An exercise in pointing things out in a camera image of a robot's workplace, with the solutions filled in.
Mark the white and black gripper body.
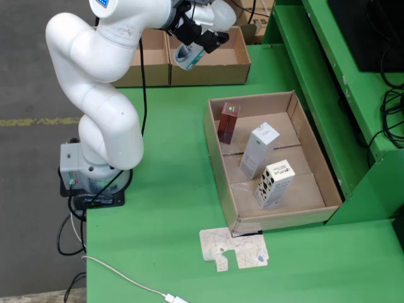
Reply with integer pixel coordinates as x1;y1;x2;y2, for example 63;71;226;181
167;1;217;45

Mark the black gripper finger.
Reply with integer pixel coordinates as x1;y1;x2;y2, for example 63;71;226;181
195;30;230;54

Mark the white bottle with teal label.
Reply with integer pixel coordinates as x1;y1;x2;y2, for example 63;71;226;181
174;0;237;71

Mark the grey robot base unit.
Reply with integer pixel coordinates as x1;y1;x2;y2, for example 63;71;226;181
59;137;134;203

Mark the open brown cardboard box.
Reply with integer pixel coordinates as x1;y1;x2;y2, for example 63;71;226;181
113;28;171;88
165;25;258;86

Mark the printed brown cardboard box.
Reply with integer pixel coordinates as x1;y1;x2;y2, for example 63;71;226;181
232;0;275;45

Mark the cow print hand cream box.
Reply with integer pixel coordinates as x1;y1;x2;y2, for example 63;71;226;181
254;159;296;210

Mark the shallow cardboard tray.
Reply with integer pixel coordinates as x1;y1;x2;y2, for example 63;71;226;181
203;90;344;234

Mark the dark red carton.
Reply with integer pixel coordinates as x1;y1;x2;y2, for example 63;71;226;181
217;101;241;145

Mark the green metal shelf unit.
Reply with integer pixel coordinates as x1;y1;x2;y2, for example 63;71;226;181
261;0;404;227

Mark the tall white carton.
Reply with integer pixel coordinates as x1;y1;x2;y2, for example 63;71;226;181
239;122;281;180

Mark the black monitor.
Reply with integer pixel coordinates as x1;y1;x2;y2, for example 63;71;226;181
326;0;404;73

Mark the white patterned paper cutout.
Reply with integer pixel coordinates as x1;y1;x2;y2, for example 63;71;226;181
198;226;270;273

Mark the long black robot cable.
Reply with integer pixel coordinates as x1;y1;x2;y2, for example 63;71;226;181
85;37;148;209

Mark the black cable bundle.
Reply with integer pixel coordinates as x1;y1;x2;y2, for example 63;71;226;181
367;47;404;152

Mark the black looped power cable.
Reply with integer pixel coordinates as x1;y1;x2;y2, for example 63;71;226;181
56;214;86;256

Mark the white cable with adapter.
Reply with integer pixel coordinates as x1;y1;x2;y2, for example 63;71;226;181
69;211;190;303

